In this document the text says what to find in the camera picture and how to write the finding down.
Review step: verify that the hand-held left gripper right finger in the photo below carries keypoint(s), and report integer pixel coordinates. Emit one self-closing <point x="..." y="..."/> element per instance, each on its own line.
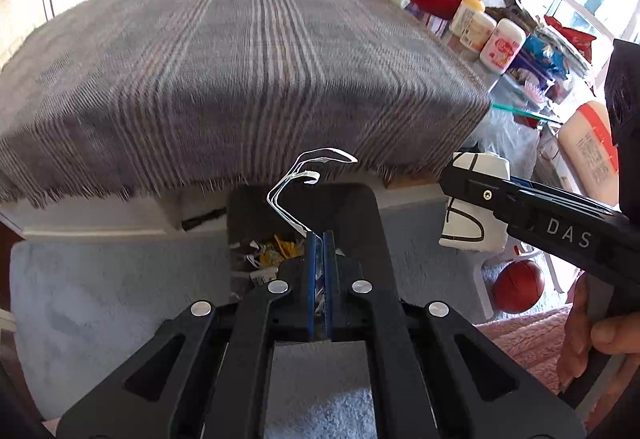
<point x="329" y="289"/>

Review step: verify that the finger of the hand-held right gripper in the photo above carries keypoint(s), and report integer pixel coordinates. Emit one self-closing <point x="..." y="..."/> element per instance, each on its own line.
<point x="530" y="219"/>
<point x="565" y="198"/>

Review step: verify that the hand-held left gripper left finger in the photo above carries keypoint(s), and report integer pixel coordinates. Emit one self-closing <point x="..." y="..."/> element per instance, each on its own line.
<point x="313" y="289"/>

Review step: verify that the white carton with black lines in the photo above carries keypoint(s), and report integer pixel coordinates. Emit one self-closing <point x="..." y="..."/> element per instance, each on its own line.
<point x="470" y="229"/>

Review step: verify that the dark grey waste bin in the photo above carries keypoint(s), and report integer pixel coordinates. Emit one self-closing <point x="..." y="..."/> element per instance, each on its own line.
<point x="350" y="214"/>

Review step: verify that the person's right hand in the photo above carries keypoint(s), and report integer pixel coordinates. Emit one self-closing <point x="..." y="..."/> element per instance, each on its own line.
<point x="575" y="334"/>

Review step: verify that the large cream bottle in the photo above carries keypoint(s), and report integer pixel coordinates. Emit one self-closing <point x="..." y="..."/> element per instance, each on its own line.
<point x="587" y="154"/>

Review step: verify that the pile of yellow white wrappers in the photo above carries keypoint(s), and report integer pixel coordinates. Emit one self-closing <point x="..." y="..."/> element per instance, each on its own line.
<point x="272" y="254"/>

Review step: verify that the orange basketball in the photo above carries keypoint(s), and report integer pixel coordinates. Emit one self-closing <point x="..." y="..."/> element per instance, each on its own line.
<point x="518" y="286"/>

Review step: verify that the clear plastic bag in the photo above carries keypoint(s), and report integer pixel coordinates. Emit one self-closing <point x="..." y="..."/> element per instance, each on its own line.
<point x="510" y="139"/>

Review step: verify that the green stick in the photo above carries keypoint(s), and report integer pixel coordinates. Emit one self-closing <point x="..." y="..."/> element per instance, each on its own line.
<point x="525" y="114"/>

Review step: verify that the red snack packet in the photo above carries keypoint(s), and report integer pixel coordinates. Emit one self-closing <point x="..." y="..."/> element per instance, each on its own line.
<point x="575" y="39"/>

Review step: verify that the blue snack packet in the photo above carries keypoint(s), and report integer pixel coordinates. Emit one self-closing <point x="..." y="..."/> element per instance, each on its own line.
<point x="545" y="56"/>

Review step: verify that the pink fleece cloth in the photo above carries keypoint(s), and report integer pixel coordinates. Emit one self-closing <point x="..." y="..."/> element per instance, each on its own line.
<point x="525" y="344"/>

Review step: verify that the white jar with red label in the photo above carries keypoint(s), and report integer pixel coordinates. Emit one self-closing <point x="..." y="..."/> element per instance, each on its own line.
<point x="502" y="48"/>

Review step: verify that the white jar with yellow label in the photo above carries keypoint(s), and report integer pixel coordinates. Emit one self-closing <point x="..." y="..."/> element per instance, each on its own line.
<point x="472" y="26"/>

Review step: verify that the light blue fluffy rug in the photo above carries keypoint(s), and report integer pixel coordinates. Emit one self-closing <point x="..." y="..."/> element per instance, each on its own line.
<point x="115" y="299"/>

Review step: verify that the grey striped blanket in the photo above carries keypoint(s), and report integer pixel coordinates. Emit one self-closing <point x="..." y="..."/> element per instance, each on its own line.
<point x="200" y="84"/>

